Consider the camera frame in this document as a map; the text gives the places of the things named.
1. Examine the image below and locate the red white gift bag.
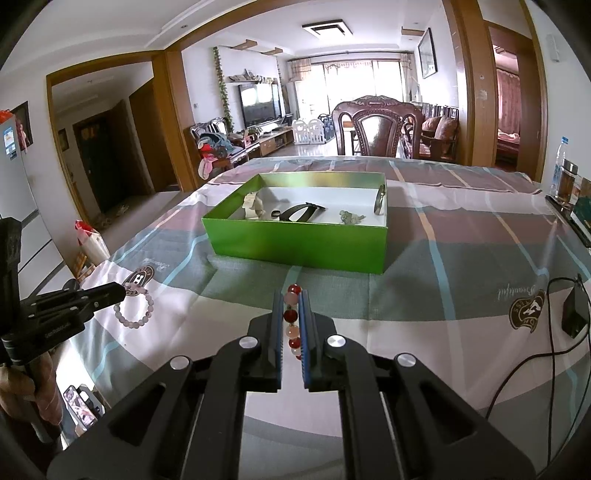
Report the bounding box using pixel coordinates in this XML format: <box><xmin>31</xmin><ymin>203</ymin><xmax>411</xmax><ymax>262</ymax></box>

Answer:
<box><xmin>75</xmin><ymin>220</ymin><xmax>110</xmax><ymax>266</ymax></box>

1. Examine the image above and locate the black watch strap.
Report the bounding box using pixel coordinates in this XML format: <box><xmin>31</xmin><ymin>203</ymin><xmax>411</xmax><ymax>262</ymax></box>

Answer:
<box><xmin>269</xmin><ymin>201</ymin><xmax>329</xmax><ymax>223</ymax></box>

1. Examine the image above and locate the black cable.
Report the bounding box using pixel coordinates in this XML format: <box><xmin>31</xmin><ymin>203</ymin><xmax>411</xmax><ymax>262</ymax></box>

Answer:
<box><xmin>484</xmin><ymin>274</ymin><xmax>591</xmax><ymax>471</ymax></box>

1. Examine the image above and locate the red white bead bracelet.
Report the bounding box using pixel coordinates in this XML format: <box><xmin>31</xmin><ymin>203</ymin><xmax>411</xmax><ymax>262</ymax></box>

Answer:
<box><xmin>281</xmin><ymin>283</ymin><xmax>304</xmax><ymax>362</ymax></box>

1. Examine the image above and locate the brown glass jar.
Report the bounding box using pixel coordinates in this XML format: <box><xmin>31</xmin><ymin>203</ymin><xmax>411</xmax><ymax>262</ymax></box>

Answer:
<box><xmin>557</xmin><ymin>159</ymin><xmax>578</xmax><ymax>204</ymax></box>

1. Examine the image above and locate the green ivy garland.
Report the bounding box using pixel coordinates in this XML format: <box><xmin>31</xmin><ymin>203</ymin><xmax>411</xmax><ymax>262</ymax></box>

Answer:
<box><xmin>212</xmin><ymin>46</ymin><xmax>235</xmax><ymax>133</ymax></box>

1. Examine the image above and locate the black power adapter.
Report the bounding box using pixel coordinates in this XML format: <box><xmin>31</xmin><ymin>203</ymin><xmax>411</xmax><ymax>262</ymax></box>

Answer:
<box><xmin>561</xmin><ymin>284</ymin><xmax>590</xmax><ymax>339</ymax></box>

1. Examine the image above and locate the clear plastic water bottle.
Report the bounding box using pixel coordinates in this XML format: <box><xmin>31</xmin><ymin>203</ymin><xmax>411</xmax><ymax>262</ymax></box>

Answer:
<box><xmin>549</xmin><ymin>136</ymin><xmax>569</xmax><ymax>197</ymax></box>

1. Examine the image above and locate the wooden tv cabinet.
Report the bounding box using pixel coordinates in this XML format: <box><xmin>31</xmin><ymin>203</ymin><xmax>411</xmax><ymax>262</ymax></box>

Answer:
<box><xmin>243</xmin><ymin>127</ymin><xmax>294</xmax><ymax>160</ymax></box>

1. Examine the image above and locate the green cardboard box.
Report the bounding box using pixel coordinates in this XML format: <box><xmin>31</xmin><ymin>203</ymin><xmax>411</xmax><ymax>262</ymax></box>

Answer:
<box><xmin>204</xmin><ymin>171</ymin><xmax>388</xmax><ymax>274</ymax></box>

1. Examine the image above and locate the left hand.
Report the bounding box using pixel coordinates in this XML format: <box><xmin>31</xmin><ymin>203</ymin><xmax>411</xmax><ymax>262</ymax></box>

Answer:
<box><xmin>1</xmin><ymin>353</ymin><xmax>63</xmax><ymax>426</ymax></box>

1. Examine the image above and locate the white baby fence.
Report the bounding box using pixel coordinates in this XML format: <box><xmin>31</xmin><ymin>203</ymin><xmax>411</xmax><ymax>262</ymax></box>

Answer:
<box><xmin>291</xmin><ymin>119</ymin><xmax>327</xmax><ymax>145</ymax></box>

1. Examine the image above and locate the wooden armchair with clothes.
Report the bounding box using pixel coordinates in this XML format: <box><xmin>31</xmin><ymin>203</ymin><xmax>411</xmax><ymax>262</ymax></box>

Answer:
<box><xmin>189</xmin><ymin>117</ymin><xmax>249</xmax><ymax>181</ymax></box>

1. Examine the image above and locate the framed wall painting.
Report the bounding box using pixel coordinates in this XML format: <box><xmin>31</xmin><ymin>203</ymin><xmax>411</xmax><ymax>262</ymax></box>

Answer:
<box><xmin>418</xmin><ymin>28</ymin><xmax>438</xmax><ymax>79</ymax></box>

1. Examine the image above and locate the green book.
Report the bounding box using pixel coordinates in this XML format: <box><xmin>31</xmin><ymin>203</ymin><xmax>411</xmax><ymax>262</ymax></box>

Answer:
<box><xmin>570</xmin><ymin>176</ymin><xmax>591</xmax><ymax>231</ymax></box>

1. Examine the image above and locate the smartphone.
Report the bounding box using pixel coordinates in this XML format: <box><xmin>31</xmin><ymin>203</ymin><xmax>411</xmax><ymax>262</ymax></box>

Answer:
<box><xmin>62</xmin><ymin>385</ymin><xmax>106</xmax><ymax>432</ymax></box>

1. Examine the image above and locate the dark carved wooden chair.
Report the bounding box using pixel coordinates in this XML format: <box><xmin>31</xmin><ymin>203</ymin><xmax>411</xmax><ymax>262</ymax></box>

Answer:
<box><xmin>332</xmin><ymin>95</ymin><xmax>424</xmax><ymax>158</ymax></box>

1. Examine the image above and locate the ceiling air vent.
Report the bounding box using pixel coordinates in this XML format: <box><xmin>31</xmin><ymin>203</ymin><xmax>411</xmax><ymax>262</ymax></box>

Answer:
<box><xmin>301</xmin><ymin>19</ymin><xmax>353</xmax><ymax>38</ymax></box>

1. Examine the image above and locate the flat screen television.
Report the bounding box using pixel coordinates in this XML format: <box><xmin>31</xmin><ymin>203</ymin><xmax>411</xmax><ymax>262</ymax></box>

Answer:
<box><xmin>238</xmin><ymin>83</ymin><xmax>281</xmax><ymax>127</ymax></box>

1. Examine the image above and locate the white refrigerator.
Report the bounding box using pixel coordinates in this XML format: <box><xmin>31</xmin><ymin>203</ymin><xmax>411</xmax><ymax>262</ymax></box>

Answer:
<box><xmin>0</xmin><ymin>115</ymin><xmax>73</xmax><ymax>299</ymax></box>

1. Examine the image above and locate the cream strap wristwatch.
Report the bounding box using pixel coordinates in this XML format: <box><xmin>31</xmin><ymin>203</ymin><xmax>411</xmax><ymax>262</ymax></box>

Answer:
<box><xmin>242</xmin><ymin>192</ymin><xmax>266</xmax><ymax>220</ymax></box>

